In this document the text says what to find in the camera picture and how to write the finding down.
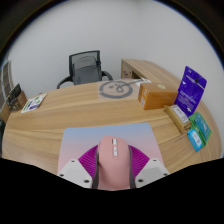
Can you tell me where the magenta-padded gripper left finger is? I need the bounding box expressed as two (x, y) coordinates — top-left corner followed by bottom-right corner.
(57, 143), (101, 190)

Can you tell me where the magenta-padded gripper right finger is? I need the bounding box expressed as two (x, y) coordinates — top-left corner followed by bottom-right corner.
(127, 144), (172, 190)

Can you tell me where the pink computer mouse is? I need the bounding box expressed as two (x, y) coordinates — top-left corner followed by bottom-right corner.
(96, 135), (132, 191)

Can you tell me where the pink and blue mouse pad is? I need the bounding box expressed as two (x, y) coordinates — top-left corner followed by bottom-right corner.
(57, 122), (165, 176)

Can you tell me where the blue small box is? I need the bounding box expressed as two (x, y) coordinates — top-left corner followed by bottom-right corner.
(186, 128), (205, 153)

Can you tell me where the long tan box white label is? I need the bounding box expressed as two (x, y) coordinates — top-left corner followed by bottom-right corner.
(163, 104), (192, 134)

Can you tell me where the green small box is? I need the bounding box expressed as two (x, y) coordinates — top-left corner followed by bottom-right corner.
(188, 111), (213, 145)

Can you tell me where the white printed sticker sheet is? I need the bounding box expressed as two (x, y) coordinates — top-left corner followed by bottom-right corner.
(20, 92), (48, 114)

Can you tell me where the purple package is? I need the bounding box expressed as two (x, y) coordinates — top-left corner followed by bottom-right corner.
(173, 65), (208, 118)

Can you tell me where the wide brown cardboard box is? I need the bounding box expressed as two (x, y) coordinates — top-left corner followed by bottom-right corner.
(4, 83), (29, 113)

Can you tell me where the grey backpack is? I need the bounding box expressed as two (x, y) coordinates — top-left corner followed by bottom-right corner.
(71, 55), (103, 86)

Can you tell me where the black mesh office chair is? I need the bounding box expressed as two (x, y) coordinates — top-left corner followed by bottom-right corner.
(56, 49), (114, 90)

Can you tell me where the clear sheet with grey ring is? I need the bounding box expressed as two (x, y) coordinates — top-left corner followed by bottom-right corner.
(97, 78), (153, 100)

